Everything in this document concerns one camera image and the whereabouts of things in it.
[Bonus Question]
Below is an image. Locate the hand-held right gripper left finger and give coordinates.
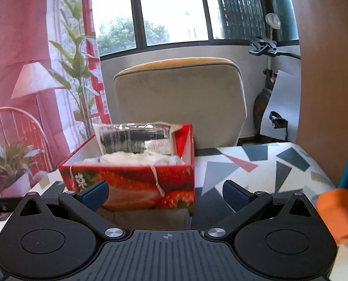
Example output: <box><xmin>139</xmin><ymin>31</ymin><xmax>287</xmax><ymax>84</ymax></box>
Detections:
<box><xmin>16</xmin><ymin>181</ymin><xmax>128</xmax><ymax>240</ymax></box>

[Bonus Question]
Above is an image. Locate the blue cloth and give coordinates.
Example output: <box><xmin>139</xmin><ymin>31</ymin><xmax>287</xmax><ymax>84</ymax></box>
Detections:
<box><xmin>93</xmin><ymin>121</ymin><xmax>178</xmax><ymax>156</ymax></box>

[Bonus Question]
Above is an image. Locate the geometric patterned tablecloth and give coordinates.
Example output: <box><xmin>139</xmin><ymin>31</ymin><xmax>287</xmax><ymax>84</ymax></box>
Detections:
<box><xmin>22</xmin><ymin>141</ymin><xmax>348</xmax><ymax>281</ymax></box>

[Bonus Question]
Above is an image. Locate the printed pink wall backdrop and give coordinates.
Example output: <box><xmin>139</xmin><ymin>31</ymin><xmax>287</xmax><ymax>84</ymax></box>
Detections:
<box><xmin>0</xmin><ymin>0</ymin><xmax>114</xmax><ymax>200</ymax></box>

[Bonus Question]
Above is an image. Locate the red strawberry print box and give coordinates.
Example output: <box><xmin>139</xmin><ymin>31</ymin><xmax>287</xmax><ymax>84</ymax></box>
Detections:
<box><xmin>58</xmin><ymin>123</ymin><xmax>196</xmax><ymax>211</ymax></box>

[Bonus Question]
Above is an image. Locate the beige upholstered chair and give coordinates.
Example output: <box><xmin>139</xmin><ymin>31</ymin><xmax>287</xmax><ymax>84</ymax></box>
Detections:
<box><xmin>113</xmin><ymin>57</ymin><xmax>248</xmax><ymax>149</ymax></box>

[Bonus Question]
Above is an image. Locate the orange plastic object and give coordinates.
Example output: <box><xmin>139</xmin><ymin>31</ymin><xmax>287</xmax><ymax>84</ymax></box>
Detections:
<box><xmin>317</xmin><ymin>189</ymin><xmax>348</xmax><ymax>244</ymax></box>

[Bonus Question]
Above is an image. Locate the white cloth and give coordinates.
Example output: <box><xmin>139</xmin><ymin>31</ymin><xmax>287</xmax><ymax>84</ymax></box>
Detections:
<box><xmin>83</xmin><ymin>151</ymin><xmax>187</xmax><ymax>168</ymax></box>

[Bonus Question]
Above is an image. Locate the white board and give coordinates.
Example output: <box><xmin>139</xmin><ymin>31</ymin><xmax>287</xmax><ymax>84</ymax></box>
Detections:
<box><xmin>260</xmin><ymin>70</ymin><xmax>301</xmax><ymax>143</ymax></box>

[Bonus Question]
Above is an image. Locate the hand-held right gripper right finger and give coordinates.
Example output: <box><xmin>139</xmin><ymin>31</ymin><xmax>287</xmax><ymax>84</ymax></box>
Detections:
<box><xmin>204</xmin><ymin>180</ymin><xmax>313</xmax><ymax>240</ymax></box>

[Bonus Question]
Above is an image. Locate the black exercise bike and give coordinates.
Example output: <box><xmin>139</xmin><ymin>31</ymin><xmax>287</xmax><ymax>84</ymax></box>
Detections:
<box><xmin>248</xmin><ymin>36</ymin><xmax>302</xmax><ymax>141</ymax></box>

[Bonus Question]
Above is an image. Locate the small white bag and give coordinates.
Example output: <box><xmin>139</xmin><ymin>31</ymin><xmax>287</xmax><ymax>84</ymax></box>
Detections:
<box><xmin>265</xmin><ymin>13</ymin><xmax>281</xmax><ymax>30</ymax></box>

